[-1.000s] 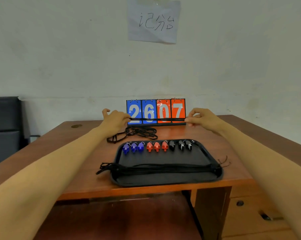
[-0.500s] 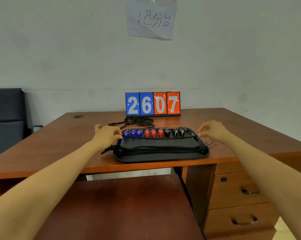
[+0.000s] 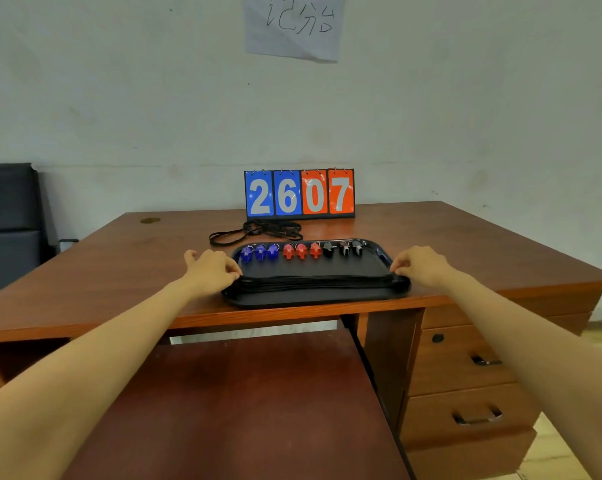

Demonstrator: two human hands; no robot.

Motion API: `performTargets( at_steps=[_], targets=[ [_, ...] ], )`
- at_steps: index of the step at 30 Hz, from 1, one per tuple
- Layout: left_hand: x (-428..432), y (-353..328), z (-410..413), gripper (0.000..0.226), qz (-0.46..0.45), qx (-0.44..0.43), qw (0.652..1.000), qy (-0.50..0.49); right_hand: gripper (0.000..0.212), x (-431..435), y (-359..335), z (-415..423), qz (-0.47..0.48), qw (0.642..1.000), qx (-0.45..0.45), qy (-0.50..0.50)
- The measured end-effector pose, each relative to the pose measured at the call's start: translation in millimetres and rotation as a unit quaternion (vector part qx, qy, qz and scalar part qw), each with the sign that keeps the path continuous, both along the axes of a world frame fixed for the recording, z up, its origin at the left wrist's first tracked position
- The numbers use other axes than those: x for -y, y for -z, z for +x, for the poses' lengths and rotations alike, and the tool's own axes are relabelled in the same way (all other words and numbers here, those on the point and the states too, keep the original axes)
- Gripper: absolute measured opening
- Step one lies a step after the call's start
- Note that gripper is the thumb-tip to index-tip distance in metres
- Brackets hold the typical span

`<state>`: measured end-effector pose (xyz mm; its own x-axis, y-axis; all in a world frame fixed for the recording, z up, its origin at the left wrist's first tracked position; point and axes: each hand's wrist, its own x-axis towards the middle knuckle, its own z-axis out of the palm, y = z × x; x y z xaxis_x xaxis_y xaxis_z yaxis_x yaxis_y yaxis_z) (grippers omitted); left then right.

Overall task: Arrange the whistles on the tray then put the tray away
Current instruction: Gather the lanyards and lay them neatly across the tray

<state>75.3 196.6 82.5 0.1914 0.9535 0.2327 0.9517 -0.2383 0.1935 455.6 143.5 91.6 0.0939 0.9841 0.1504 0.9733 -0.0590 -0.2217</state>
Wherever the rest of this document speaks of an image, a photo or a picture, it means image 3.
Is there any person's left hand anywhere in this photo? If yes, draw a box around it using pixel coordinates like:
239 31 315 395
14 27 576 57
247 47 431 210
183 249 243 297

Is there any person's right hand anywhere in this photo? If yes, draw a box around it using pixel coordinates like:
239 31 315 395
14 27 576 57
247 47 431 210
390 246 455 291

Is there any bundle of black lanyards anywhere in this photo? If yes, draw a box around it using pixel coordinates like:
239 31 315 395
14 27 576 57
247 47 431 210
236 274 400 289

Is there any person's left forearm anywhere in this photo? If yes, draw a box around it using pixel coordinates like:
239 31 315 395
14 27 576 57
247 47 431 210
0 276 203 480

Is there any person's right forearm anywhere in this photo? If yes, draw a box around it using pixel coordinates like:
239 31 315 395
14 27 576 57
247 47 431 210
434 267 602 480

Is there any black plastic tray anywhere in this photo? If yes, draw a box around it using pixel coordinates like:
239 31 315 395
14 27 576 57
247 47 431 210
221 239 412 309

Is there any blue and red flip scoreboard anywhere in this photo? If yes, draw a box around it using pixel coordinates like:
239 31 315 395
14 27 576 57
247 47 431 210
244 168 356 220

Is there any shallow brown desk drawer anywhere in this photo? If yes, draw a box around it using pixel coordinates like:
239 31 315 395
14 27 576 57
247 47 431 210
421 290 602 332

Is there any brown desk drawer with lock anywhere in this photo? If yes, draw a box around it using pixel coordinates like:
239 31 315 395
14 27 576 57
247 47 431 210
408 313 593 397

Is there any brown wooden desk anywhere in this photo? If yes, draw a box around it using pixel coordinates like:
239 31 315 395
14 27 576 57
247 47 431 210
0 201 602 480

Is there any brown pull-out keyboard shelf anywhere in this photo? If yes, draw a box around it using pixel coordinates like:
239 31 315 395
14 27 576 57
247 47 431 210
61 328 412 480

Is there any large brown desk drawer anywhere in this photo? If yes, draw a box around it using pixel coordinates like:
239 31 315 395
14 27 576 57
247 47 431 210
400 382 542 451

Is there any black upholstered chair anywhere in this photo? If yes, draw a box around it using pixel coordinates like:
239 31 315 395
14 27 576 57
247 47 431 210
0 163 58 302

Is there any white paper sheet with handwriting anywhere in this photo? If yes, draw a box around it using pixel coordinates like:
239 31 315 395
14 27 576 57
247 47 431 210
243 0 348 63

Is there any loose pile of black lanyards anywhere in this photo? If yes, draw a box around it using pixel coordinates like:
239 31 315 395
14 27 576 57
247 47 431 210
209 220 304 247

